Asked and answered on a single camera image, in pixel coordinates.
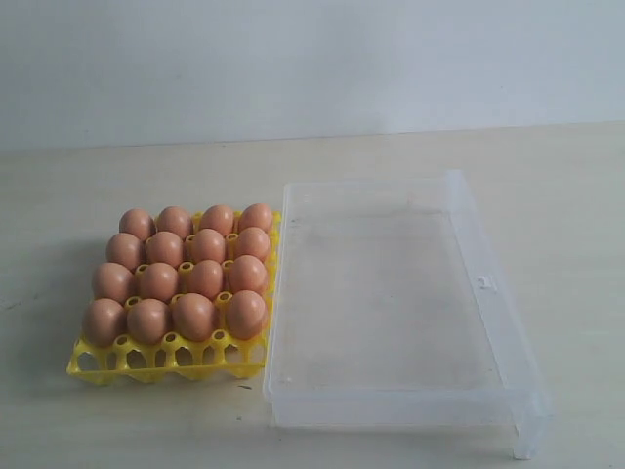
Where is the brown egg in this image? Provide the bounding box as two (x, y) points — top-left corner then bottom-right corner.
(198, 204), (234, 236)
(118, 208), (156, 241)
(172, 293), (219, 342)
(138, 263), (179, 303)
(238, 203), (273, 233)
(92, 262), (137, 304)
(228, 255), (269, 295)
(82, 298), (127, 348)
(189, 229), (227, 264)
(226, 290), (268, 340)
(146, 232), (185, 269)
(127, 299), (173, 345)
(234, 227), (271, 262)
(105, 233), (146, 272)
(186, 260), (225, 300)
(155, 206), (193, 239)

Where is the clear plastic container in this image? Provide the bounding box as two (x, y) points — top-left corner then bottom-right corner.
(264, 170), (551, 459)

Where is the yellow plastic egg tray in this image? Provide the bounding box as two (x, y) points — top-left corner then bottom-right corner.
(66, 209), (281, 385)

